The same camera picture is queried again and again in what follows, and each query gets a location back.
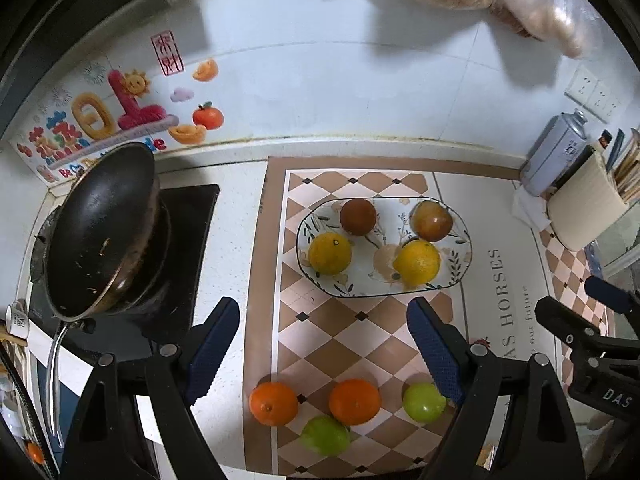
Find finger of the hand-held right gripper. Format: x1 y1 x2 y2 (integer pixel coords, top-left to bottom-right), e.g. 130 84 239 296
583 275 640 322
534 296 608 353

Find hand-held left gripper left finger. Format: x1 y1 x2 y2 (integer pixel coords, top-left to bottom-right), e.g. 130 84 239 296
59 296 241 480

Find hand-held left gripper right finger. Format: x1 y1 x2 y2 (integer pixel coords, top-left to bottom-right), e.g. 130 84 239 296
406 296 587 480

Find green round fruit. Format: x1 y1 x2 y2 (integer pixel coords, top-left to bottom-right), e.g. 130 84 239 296
300 415 351 457
402 382 447 423

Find bright orange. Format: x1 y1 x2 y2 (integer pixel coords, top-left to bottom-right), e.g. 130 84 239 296
249 381 299 427
328 379 382 426

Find oval floral glass plate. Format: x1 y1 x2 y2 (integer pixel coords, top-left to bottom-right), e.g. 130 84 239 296
296 196 474 297

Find checkered table mat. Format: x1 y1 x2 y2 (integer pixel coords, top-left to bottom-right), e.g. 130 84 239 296
243 156 618 476

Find beige utensil holder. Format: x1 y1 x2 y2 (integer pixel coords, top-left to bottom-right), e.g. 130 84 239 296
547 151 629 252

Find yellow orange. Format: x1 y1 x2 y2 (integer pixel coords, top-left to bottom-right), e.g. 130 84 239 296
393 240 442 285
308 232 352 276

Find black gas stove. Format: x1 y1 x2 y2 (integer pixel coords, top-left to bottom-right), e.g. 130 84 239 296
22 184 221 480

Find white folded cloth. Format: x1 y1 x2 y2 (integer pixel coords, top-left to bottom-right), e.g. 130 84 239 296
511 182 552 232

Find bundle of chopsticks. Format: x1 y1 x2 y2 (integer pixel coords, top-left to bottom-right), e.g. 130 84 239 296
607 130 640 203

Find orange-brown round fruit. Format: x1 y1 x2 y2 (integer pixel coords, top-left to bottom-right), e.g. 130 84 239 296
410 201 454 242

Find grey metal can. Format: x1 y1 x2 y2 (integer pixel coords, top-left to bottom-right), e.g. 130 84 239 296
520 109 589 197

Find dark red round fruit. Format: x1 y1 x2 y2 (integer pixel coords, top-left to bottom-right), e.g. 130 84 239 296
340 198 377 235

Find black wok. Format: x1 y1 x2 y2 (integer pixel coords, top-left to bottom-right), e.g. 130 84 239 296
31 141 173 450

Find white cup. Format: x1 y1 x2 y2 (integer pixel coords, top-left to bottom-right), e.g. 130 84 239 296
5 300 29 339

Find clear plastic bag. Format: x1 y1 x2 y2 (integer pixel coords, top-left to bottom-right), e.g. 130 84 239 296
320 0 597 59

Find black range hood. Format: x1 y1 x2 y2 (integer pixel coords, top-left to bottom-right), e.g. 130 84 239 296
0 0 190 133

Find white wall socket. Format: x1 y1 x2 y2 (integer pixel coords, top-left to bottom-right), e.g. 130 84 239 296
590 82 624 124
565 65 599 105

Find tangerine wall sticker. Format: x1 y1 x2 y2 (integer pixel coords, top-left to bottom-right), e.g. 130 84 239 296
192 101 224 130

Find colourful wall sticker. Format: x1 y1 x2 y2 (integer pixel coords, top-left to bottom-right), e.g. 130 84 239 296
10 57 181 183

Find red seal wall sticker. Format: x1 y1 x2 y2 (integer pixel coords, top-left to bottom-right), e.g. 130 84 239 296
151 32 186 77

